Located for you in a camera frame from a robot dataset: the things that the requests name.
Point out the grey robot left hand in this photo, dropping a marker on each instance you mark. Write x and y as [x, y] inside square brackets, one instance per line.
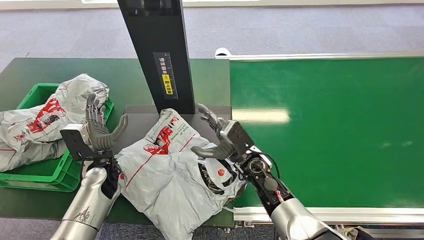
[99, 136]

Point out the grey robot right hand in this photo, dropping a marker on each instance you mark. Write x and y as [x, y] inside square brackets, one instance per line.
[225, 149]

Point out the grey parcel bag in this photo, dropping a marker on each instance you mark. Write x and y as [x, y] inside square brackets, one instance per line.
[63, 109]
[169, 185]

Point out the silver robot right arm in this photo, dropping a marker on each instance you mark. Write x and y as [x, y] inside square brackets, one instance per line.
[294, 222]

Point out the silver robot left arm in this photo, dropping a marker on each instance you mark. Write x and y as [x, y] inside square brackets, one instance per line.
[87, 198]

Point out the white conveyor roller cap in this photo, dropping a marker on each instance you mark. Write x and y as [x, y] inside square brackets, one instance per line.
[222, 52]

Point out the green conveyor belt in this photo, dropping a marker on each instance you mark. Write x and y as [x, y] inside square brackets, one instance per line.
[348, 126]

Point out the grey parcel bag, red print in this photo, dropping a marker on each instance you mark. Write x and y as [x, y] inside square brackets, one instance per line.
[63, 109]

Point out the green plastic crate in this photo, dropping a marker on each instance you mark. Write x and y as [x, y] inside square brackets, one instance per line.
[63, 172]

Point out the black yellow column label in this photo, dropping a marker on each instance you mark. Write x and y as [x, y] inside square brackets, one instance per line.
[166, 76]

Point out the dark green table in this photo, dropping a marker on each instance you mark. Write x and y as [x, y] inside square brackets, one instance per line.
[33, 69]

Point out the black scanner column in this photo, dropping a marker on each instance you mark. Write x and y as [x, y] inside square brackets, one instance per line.
[159, 33]

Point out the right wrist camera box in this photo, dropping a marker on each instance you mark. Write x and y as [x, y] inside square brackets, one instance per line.
[236, 136]

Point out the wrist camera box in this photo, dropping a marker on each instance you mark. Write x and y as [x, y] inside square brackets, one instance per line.
[236, 136]
[74, 139]

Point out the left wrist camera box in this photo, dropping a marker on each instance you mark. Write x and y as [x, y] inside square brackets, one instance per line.
[74, 139]

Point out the black scanner base plate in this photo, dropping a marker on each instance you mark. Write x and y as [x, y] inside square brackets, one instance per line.
[139, 122]

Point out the metal frame bracket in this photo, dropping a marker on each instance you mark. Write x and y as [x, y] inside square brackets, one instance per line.
[244, 225]

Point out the aluminium conveyor frame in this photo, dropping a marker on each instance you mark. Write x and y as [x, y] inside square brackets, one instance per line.
[381, 215]

